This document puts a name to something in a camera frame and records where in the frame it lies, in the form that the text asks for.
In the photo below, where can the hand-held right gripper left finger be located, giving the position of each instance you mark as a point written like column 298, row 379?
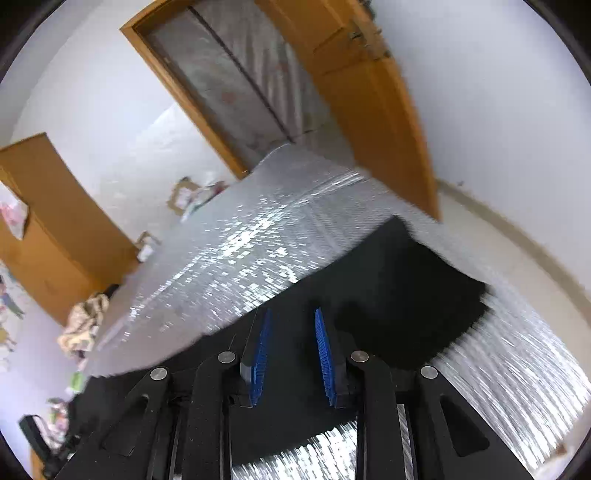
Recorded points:
column 261, row 364

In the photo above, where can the silver foil mat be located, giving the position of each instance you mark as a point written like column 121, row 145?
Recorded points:
column 277, row 221

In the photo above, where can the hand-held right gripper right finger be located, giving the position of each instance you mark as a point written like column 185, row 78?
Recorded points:
column 325, row 364

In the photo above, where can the wooden wardrobe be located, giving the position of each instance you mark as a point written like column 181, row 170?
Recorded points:
column 51, row 221

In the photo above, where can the clear plastic door curtain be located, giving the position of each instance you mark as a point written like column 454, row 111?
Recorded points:
column 258, row 87

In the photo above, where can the white open box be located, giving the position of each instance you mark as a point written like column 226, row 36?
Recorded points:
column 148, row 247

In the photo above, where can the brown cardboard box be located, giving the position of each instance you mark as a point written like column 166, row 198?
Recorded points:
column 182, row 196

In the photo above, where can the black fleece garment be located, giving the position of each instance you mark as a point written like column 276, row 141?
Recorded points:
column 392, row 295

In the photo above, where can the wooden door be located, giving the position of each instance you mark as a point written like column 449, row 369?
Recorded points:
column 369, row 115

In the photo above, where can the beige floral cloth pile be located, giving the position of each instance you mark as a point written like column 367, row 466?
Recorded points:
column 83, row 323

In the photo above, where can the wooden door frame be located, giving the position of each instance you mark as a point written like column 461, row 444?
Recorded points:
column 184, row 92

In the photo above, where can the paper sheet on wardrobe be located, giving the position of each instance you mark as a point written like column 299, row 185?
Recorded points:
column 13, row 212

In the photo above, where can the cartoon couple wall sticker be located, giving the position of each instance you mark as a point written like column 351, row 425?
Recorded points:
column 7, row 314

